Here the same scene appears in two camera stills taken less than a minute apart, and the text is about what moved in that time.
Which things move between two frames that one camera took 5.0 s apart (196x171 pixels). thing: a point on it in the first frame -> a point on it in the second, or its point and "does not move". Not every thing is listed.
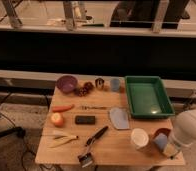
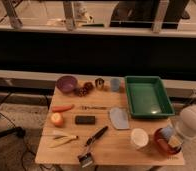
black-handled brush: x=86 y=158 does not move
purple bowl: x=67 y=83 does not move
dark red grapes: x=83 y=90 does not move
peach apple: x=57 y=119 does not move
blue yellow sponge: x=162 y=142 -> x=168 y=133
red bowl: x=165 y=131 -> x=163 y=144
